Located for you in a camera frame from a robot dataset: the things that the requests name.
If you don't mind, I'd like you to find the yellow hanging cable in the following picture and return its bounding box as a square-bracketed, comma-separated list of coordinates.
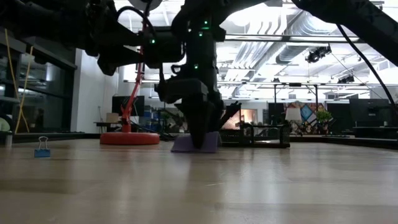
[4, 27, 35, 134]

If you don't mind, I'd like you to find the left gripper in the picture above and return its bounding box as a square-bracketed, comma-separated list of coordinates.
[141, 26, 187, 70]

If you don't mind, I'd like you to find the black lamp cable with switch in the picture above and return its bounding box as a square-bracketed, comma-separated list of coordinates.
[130, 119, 175, 141]

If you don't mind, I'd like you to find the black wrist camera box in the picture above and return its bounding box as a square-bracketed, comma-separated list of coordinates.
[154, 77, 209, 105]

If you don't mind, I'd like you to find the purple sticky note pad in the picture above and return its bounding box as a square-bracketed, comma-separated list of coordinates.
[170, 131, 222, 154]

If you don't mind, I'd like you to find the green potted plant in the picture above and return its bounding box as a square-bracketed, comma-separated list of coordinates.
[315, 110, 332, 135]

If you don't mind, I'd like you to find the colourful geometric wall art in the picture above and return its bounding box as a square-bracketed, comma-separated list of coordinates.
[284, 101, 327, 130]

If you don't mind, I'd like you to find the black mesh desk organizer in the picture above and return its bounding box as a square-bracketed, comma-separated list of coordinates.
[219, 101, 292, 149]

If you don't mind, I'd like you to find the white-shade table lamp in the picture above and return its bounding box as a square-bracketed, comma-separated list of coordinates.
[285, 107, 302, 133]

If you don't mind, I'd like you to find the blue binder clip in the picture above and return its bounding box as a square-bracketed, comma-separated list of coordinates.
[34, 136, 52, 159]

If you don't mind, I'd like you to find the black ceiling camera cluster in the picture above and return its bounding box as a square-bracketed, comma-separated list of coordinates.
[305, 45, 332, 64]

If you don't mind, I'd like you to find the red desk lamp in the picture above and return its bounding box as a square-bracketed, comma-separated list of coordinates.
[99, 0, 164, 146]

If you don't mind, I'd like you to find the wide black monitor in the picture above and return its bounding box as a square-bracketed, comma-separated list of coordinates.
[349, 98, 390, 127]

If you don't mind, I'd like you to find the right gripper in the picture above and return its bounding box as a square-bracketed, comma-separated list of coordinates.
[178, 34, 224, 149]

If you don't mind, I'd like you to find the black bar with light strips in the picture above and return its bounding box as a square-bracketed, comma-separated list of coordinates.
[223, 33, 364, 44]

